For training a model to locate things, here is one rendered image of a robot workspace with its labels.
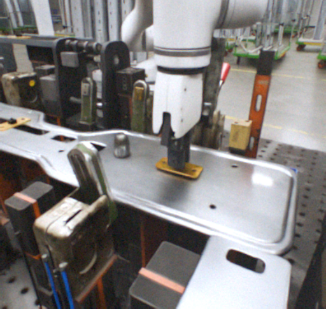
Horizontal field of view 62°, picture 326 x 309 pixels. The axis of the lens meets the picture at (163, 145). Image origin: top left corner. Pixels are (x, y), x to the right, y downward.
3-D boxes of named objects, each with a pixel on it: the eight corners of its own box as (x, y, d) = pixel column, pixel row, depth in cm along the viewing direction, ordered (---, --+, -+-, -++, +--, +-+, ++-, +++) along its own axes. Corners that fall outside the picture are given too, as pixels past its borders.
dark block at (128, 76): (125, 199, 89) (114, 71, 69) (137, 188, 94) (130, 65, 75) (138, 204, 87) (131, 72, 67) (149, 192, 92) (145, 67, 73)
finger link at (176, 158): (169, 130, 46) (169, 164, 49) (160, 137, 44) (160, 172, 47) (186, 134, 45) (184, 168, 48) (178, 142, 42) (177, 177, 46)
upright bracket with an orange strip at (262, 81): (228, 245, 72) (258, 50, 49) (229, 242, 73) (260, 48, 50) (239, 250, 71) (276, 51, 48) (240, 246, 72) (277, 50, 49)
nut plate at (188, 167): (154, 166, 50) (153, 161, 49) (163, 157, 53) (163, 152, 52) (196, 178, 46) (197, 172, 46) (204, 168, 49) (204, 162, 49)
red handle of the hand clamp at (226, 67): (195, 112, 58) (217, 60, 64) (197, 118, 59) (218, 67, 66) (214, 115, 56) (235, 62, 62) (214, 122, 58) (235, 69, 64)
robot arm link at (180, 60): (170, 41, 45) (170, 59, 47) (143, 47, 38) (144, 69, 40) (219, 43, 42) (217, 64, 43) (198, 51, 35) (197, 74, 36)
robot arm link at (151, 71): (134, 76, 121) (132, 18, 109) (175, 75, 123) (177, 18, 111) (135, 85, 111) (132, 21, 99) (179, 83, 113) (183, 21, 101)
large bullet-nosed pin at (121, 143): (112, 162, 55) (109, 133, 52) (121, 155, 58) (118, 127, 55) (125, 166, 54) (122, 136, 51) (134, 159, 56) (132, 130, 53)
